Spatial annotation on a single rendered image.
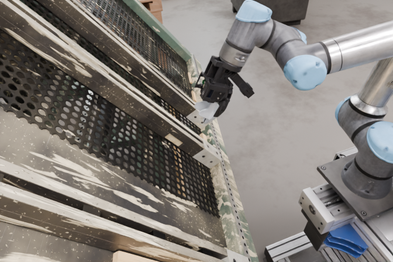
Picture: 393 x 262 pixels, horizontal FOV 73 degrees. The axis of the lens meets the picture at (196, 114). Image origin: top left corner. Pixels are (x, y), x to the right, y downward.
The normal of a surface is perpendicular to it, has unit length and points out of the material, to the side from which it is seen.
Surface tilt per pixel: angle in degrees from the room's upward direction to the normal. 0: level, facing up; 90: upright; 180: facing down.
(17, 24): 90
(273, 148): 0
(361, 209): 0
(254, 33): 88
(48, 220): 90
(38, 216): 90
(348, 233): 0
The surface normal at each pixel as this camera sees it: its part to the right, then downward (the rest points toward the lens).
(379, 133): -0.05, -0.65
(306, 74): 0.09, 0.66
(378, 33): -0.21, -0.36
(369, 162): -0.82, 0.42
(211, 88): 0.32, 0.61
